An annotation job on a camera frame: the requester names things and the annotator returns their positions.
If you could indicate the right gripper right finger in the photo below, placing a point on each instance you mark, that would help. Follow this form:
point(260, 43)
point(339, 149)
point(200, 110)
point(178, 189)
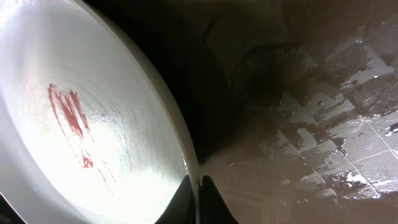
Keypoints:
point(213, 209)

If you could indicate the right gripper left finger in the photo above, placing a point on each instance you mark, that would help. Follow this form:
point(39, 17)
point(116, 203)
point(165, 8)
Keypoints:
point(181, 209)

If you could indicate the white plate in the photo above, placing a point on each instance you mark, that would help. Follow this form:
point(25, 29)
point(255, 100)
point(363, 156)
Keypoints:
point(90, 132)

